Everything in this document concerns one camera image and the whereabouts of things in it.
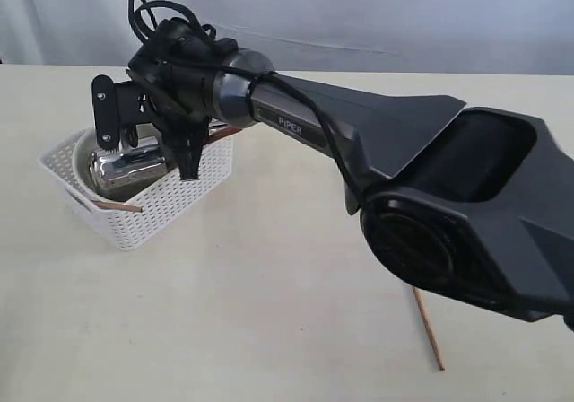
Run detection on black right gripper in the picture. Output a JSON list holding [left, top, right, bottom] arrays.
[[128, 18, 238, 181]]

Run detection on brown wooden chopstick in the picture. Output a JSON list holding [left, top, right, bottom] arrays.
[[412, 286, 446, 371], [92, 200, 143, 213]]

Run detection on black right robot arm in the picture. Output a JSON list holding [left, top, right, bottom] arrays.
[[128, 17, 573, 326]]

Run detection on brown wooden spoon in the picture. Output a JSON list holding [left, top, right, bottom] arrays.
[[204, 127, 242, 144]]

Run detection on shiny steel cup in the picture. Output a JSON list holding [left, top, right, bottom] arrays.
[[88, 144, 169, 202]]

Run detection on white woven plastic basket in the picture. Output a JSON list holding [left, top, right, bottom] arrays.
[[39, 129, 233, 251]]

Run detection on white ceramic bowl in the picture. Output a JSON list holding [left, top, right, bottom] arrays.
[[72, 128, 179, 203]]

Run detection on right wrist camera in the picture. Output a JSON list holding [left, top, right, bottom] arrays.
[[91, 74, 151, 152]]

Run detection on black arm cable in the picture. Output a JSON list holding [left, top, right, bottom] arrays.
[[127, 0, 373, 217]]

